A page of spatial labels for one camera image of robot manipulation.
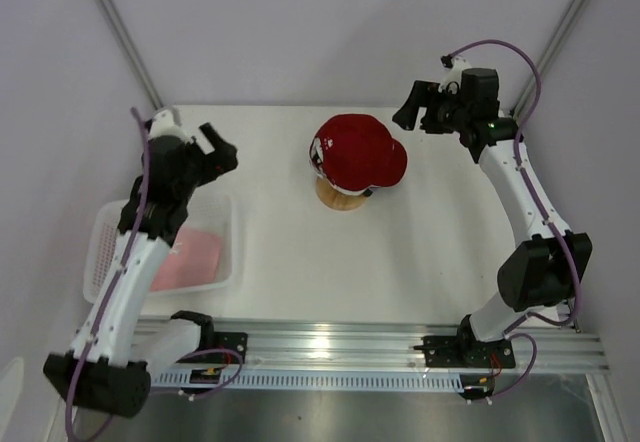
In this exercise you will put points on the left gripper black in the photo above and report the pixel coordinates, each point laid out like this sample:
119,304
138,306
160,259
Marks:
221,160

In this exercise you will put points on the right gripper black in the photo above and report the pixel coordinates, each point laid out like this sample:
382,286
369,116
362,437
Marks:
423,95

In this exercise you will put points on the red LA baseball cap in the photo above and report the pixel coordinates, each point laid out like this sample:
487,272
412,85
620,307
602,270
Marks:
357,151

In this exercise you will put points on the white baseball cap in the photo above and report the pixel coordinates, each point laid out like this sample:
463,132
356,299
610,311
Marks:
342,191

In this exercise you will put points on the pink baseball cap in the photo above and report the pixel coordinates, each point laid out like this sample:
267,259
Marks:
192,261

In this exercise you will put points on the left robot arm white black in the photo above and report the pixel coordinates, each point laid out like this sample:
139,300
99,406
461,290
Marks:
100,371

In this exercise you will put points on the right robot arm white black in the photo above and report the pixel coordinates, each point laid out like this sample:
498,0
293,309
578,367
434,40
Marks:
549,258

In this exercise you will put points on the wooden hat stand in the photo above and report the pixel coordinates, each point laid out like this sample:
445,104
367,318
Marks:
336,200

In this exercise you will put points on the white plastic bin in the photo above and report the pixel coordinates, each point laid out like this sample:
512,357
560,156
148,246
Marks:
209,212

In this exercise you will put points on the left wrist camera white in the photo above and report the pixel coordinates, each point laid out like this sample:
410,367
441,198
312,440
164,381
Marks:
166,122

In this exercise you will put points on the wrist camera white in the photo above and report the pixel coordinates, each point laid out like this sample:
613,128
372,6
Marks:
166,122
454,67

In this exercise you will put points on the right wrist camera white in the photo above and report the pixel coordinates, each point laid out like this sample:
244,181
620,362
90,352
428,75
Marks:
454,67

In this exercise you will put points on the left aluminium corner post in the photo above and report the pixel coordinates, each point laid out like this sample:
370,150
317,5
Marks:
129,51

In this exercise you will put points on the aluminium corner post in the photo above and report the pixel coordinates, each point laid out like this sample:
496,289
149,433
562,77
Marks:
129,51
559,36

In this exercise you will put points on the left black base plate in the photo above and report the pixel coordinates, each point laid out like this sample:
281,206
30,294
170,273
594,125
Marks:
227,348

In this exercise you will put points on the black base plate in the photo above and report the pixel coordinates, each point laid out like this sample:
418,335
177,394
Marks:
227,348
452,352

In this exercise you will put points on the aluminium mounting rail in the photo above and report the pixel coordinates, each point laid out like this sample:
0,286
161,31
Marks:
369,347

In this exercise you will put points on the right aluminium corner post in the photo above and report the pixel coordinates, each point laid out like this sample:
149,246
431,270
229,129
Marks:
559,36

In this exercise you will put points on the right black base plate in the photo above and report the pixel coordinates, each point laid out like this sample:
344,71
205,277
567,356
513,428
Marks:
452,352

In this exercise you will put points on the white slotted cable duct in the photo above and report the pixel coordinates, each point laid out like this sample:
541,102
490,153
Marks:
251,378

